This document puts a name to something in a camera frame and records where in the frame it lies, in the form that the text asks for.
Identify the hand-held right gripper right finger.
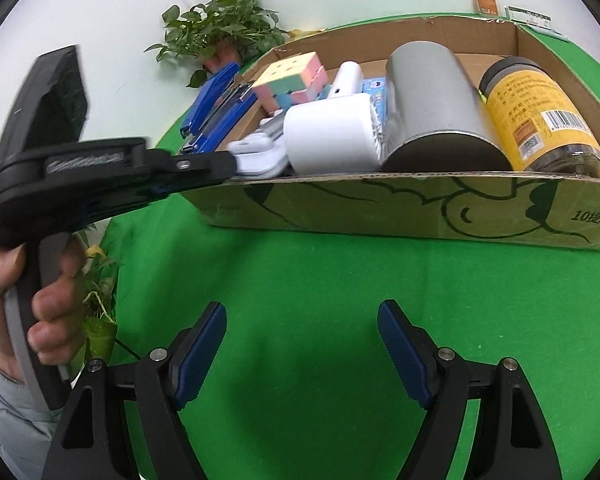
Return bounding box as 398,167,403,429
377,299,563,480

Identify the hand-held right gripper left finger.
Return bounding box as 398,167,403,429
42,301,228,480

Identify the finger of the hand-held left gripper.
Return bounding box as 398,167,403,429
145,149,238,197

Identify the white plastic gadget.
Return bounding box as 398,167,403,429
227,130,291,178

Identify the blue stapler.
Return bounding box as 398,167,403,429
179,62,261,156

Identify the pastel puzzle cube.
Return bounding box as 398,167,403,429
251,51,328,113

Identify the white cylindrical mini fan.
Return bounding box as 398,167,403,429
283,92,383,172

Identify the cardboard tray box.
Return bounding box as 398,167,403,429
180,15,600,256

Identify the white rounded plastic device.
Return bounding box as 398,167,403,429
321,60,365,106

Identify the silver metal can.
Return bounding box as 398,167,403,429
380,40,513,173

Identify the yellow label glass jar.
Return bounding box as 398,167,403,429
478,56,600,181

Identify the person's left forearm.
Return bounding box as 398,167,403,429
0,345,63,476

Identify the person's left hand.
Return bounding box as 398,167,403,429
0,235,88,376

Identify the large potted green plant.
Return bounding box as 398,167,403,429
72,225,141,366

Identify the small potted green plant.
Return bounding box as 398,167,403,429
145,0,291,88

